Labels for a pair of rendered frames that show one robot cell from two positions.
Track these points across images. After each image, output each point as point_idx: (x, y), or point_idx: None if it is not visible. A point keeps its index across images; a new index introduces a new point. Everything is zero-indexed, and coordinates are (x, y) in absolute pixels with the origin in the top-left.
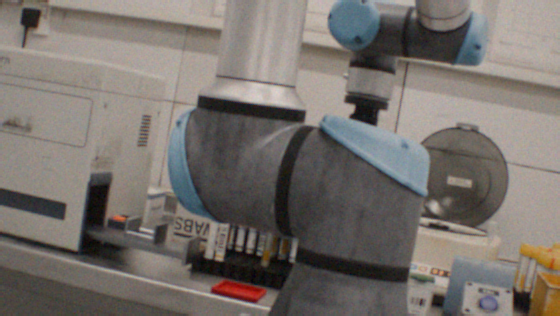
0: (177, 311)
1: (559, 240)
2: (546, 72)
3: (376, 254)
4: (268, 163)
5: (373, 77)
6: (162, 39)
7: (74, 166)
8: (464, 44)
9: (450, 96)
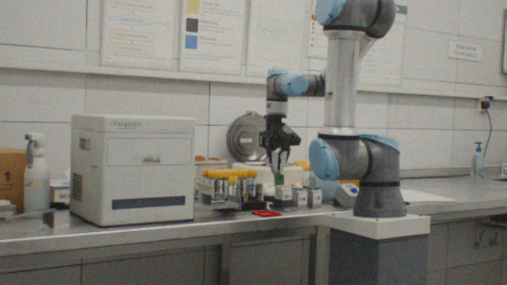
0: (253, 230)
1: None
2: None
3: (398, 177)
4: (364, 155)
5: (284, 104)
6: (70, 83)
7: (186, 175)
8: None
9: (231, 96)
